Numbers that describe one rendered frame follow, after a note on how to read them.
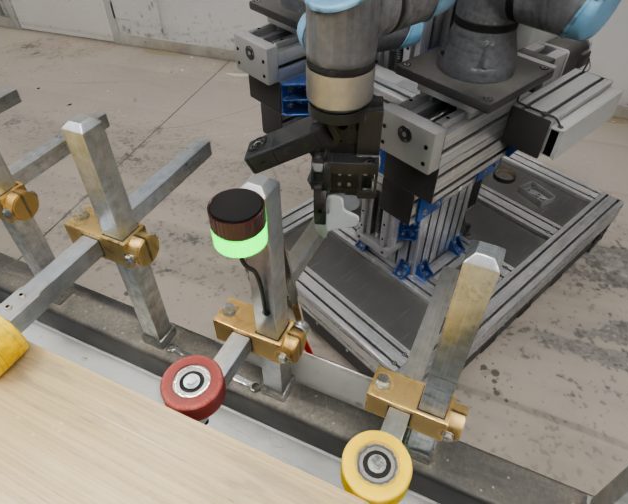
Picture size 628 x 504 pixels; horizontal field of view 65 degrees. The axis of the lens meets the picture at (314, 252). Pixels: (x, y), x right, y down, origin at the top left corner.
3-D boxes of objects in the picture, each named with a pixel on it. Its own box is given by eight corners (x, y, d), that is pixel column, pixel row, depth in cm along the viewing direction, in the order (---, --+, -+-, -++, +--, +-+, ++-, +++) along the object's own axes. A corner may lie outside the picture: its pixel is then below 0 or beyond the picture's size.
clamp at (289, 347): (233, 316, 81) (229, 296, 78) (307, 344, 77) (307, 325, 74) (214, 341, 78) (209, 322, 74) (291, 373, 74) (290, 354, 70)
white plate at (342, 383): (236, 354, 90) (230, 320, 83) (371, 409, 82) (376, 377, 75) (235, 356, 90) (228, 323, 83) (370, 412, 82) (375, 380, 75)
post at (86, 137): (161, 334, 96) (78, 109, 62) (176, 340, 95) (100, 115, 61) (150, 348, 94) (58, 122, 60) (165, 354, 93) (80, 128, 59)
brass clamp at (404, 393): (376, 379, 76) (379, 361, 73) (464, 414, 72) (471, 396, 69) (362, 413, 72) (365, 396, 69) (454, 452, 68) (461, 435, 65)
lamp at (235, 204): (247, 306, 69) (228, 181, 54) (282, 319, 68) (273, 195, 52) (224, 337, 65) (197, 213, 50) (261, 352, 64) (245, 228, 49)
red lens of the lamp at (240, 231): (229, 198, 56) (226, 182, 54) (276, 212, 54) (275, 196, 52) (198, 230, 52) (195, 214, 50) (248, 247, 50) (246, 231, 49)
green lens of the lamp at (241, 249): (231, 215, 58) (229, 200, 56) (277, 229, 56) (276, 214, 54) (202, 247, 54) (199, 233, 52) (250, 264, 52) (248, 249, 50)
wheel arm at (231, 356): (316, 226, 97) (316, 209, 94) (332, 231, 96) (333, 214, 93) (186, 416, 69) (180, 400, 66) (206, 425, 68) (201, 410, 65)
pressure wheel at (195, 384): (197, 387, 74) (183, 343, 66) (243, 408, 72) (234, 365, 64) (164, 434, 69) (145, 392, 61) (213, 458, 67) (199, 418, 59)
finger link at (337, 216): (356, 252, 69) (361, 200, 62) (314, 250, 69) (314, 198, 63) (357, 237, 71) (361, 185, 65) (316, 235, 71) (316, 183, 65)
